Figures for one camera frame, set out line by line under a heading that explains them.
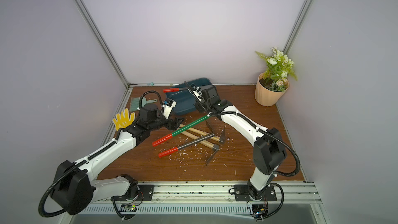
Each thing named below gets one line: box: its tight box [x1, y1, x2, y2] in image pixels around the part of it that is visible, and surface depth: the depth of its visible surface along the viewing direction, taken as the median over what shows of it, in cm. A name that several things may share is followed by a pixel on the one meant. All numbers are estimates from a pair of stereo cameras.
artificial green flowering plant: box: [254, 46, 298, 93], surface depth 95 cm
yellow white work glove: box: [112, 108, 136, 132], surface depth 103 cm
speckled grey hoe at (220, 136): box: [158, 127, 226, 158], surface depth 88 cm
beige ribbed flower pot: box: [254, 72, 290, 107], surface depth 100 cm
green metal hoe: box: [151, 112, 212, 147], surface depth 79 cm
